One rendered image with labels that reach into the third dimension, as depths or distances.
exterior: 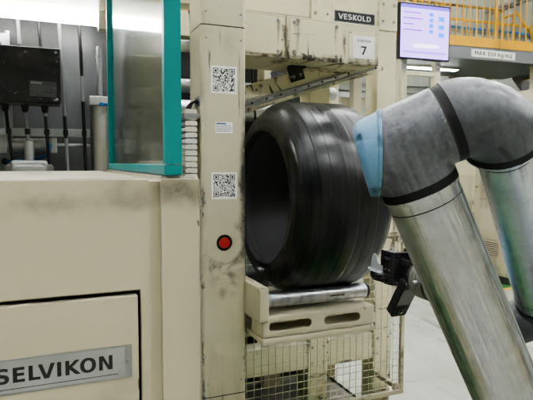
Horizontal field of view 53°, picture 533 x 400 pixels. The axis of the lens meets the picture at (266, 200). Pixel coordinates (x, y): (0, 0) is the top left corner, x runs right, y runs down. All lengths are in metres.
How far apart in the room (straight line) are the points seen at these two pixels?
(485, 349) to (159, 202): 0.54
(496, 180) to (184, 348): 0.53
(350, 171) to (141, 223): 0.92
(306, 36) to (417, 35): 3.91
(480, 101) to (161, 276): 0.47
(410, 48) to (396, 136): 4.96
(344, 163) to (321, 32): 0.66
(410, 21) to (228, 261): 4.53
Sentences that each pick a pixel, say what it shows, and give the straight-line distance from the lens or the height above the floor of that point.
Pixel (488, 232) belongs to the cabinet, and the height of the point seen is 0.52.
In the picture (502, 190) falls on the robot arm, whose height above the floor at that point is 1.24.
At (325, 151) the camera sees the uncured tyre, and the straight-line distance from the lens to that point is 1.41.
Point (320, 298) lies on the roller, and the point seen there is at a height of 0.89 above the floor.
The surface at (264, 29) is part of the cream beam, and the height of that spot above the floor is 1.73.
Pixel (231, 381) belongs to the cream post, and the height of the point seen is 0.66.
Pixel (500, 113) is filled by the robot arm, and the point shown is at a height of 1.35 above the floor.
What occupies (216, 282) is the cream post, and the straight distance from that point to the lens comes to 1.51.
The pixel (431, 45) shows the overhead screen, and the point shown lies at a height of 2.47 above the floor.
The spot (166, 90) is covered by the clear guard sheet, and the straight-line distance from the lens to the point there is 0.58.
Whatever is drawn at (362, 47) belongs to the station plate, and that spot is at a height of 1.70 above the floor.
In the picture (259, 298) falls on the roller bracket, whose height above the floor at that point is 0.92.
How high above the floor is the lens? 1.28
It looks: 4 degrees down
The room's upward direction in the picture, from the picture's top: straight up
